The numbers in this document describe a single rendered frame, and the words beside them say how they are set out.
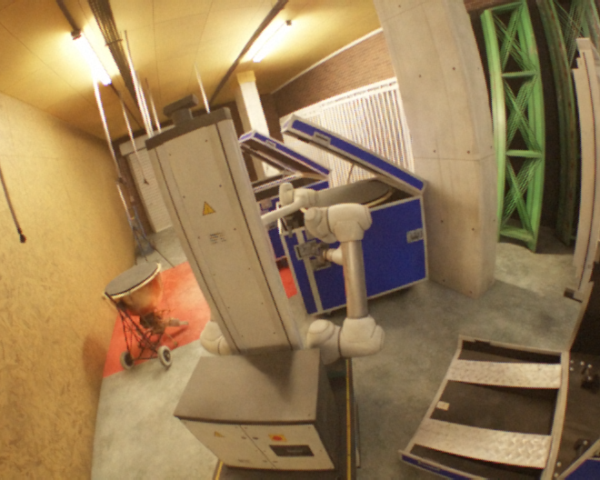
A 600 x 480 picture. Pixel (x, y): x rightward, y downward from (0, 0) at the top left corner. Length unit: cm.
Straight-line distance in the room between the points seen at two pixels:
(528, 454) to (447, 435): 49
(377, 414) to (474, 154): 187
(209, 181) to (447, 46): 181
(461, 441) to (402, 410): 45
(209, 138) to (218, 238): 37
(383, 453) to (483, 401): 68
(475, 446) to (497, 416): 28
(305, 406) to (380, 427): 93
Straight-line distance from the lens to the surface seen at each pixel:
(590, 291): 185
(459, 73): 215
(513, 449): 170
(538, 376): 198
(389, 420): 187
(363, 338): 137
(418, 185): 228
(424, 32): 233
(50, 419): 247
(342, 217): 129
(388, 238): 229
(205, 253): 111
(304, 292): 230
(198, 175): 102
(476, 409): 190
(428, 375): 206
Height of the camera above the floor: 163
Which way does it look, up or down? 21 degrees down
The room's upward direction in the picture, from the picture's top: 15 degrees counter-clockwise
